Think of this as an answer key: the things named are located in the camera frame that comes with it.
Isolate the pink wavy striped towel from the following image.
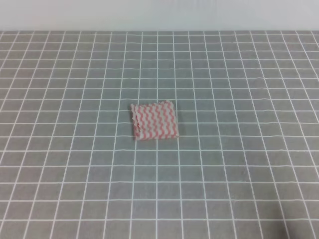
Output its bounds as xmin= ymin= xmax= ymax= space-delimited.
xmin=130 ymin=101 xmax=179 ymax=140

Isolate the grey checked tablecloth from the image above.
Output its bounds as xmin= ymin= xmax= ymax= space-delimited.
xmin=0 ymin=31 xmax=319 ymax=239

